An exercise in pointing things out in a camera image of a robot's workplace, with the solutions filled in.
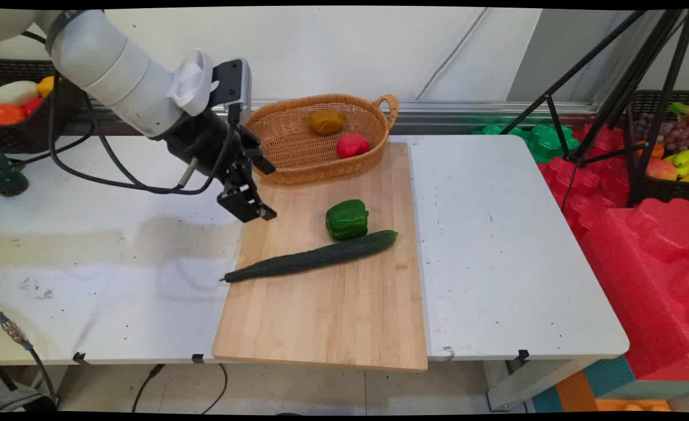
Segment black looping arm cable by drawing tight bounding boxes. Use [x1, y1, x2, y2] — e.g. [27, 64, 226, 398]
[11, 30, 235, 196]

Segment long dark green cucumber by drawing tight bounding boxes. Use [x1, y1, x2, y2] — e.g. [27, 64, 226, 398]
[221, 230, 399, 284]

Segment white toy vegetable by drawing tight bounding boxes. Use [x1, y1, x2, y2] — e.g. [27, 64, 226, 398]
[0, 81, 40, 106]

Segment white vented wrist mount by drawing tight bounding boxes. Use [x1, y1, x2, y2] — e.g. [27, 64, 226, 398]
[168, 48, 214, 116]

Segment brown yellow toy fruit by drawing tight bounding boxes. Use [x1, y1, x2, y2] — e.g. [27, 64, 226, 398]
[308, 109, 344, 136]

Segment large red foam block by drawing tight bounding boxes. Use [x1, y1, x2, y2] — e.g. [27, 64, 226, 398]
[578, 198, 689, 382]

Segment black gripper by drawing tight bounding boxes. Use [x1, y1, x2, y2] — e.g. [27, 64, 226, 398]
[166, 110, 278, 223]

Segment wooden cutting board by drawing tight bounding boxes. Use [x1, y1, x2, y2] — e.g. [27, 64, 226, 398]
[212, 142, 429, 372]

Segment teal orange foam mat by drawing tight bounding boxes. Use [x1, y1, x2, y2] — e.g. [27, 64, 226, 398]
[532, 354, 689, 413]

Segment peach coloured toy fruit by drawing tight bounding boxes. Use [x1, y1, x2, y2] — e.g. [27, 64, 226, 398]
[646, 158, 678, 181]

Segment purple toy grapes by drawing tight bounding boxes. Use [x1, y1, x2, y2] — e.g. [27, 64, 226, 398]
[634, 112, 689, 154]

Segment green foam block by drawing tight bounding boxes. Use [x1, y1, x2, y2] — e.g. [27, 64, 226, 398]
[473, 123, 581, 164]

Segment woven wicker basket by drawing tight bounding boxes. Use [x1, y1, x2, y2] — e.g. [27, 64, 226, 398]
[244, 94, 399, 185]

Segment cable with metal connector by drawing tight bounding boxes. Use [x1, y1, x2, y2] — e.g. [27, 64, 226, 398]
[0, 303, 58, 404]

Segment yellow green toy bananas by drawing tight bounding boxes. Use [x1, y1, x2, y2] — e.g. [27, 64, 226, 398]
[663, 149, 689, 183]

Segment green bell pepper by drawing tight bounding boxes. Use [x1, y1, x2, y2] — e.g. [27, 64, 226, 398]
[325, 199, 370, 241]

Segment white table leg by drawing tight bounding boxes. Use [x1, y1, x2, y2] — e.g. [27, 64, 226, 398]
[484, 357, 604, 411]

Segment dark green clamp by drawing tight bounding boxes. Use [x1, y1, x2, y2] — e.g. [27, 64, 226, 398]
[0, 143, 29, 198]

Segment orange toy tomato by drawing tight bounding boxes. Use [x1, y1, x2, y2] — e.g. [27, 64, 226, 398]
[0, 103, 27, 126]

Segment black cable under table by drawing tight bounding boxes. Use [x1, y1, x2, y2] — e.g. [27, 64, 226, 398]
[132, 363, 229, 415]

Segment black camera tripod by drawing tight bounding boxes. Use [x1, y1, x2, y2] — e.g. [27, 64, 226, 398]
[499, 9, 689, 209]

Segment black basket with fruit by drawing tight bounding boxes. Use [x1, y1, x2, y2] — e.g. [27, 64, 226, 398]
[625, 89, 689, 206]

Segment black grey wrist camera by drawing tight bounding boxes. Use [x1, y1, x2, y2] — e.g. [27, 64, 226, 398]
[210, 58, 253, 125]

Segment low red foam block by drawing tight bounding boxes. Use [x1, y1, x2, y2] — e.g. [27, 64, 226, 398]
[538, 124, 635, 239]

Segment black plastic produce basket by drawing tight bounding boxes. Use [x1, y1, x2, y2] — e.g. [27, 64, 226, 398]
[0, 60, 88, 155]

